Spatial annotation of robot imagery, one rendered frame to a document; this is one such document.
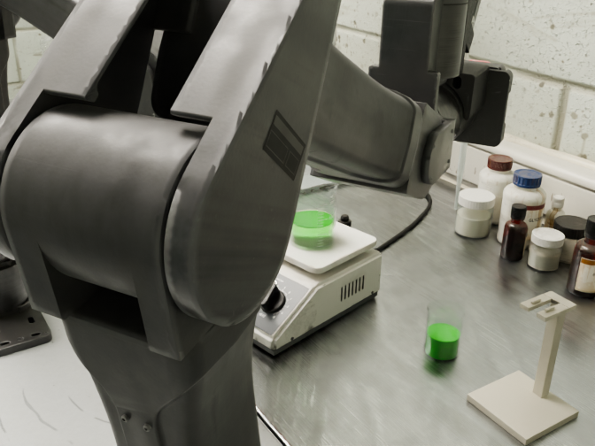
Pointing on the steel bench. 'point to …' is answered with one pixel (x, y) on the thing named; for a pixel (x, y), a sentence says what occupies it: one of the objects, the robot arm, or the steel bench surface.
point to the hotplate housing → (324, 298)
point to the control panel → (293, 293)
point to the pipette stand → (533, 403)
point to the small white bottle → (554, 211)
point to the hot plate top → (343, 240)
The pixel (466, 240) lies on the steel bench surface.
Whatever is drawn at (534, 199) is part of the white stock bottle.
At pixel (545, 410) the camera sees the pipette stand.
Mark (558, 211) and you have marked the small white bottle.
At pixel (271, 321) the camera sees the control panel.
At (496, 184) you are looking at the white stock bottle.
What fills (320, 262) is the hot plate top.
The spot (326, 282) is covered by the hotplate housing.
